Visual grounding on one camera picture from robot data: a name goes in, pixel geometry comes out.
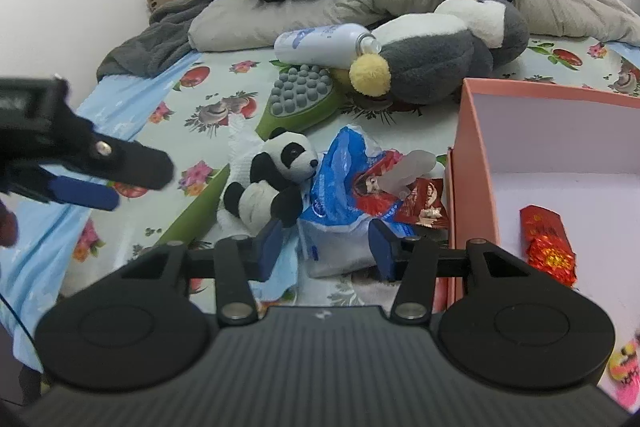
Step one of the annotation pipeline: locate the dark grey blanket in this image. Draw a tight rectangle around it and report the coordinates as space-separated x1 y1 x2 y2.
96 0 211 83

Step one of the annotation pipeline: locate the red brown snack packet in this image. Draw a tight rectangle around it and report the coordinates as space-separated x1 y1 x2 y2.
395 178 449 228

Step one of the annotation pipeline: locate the white bottle with blue print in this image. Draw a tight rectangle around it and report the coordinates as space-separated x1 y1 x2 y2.
274 23 382 70

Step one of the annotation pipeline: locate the light grey fleece pillow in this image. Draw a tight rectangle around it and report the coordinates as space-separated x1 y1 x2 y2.
187 0 452 54

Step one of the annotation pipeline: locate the translucent white plastic bag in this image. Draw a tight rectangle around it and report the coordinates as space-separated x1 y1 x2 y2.
380 149 446 200

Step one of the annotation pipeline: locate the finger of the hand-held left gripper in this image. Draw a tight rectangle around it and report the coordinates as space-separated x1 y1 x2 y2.
54 107 176 190
7 166 121 212

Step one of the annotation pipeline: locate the panda plush toy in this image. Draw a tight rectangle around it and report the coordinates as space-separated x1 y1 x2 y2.
218 130 321 228

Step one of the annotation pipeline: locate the grey white penguin plush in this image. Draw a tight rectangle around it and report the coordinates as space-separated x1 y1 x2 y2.
332 0 531 106

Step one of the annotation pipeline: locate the tomato printed sheet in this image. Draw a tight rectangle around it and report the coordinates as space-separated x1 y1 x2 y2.
75 34 640 308

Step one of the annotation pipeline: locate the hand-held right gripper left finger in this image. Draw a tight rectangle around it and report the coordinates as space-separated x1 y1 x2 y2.
120 218 286 327

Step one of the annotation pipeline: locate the person's left hand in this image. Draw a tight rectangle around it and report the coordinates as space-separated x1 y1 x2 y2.
0 201 20 249

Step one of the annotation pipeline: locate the orange cardboard box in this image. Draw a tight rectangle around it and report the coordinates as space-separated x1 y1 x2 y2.
444 78 640 413

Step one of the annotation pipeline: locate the black cable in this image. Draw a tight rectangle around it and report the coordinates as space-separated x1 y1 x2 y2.
0 293 40 359

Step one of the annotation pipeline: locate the red foil packet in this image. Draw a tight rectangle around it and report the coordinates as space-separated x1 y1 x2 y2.
519 205 579 288

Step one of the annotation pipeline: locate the green massage brush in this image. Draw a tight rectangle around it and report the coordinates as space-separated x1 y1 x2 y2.
150 63 347 249

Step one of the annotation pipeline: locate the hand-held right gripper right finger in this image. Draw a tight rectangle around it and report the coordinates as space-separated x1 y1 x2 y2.
368 218 532 327

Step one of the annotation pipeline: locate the blue plastic bag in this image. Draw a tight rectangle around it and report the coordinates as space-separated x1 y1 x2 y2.
297 125 422 279

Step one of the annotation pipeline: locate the red plastic wrapper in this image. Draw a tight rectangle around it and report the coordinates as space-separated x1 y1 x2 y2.
352 152 402 216

